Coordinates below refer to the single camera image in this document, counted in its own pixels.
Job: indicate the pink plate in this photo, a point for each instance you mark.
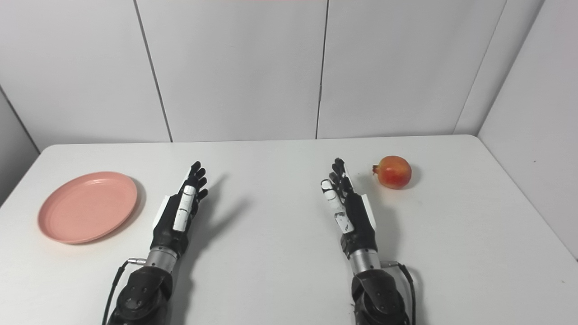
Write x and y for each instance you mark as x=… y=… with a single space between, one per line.
x=88 y=206

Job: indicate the red pomegranate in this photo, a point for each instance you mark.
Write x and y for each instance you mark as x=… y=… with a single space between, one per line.
x=393 y=172

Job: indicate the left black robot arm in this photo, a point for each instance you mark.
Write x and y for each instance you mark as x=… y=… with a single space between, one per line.
x=149 y=289

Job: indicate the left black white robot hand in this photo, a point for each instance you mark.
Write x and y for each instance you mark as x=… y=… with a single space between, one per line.
x=174 y=216

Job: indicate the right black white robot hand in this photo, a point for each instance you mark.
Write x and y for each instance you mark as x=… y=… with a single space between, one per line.
x=352 y=216

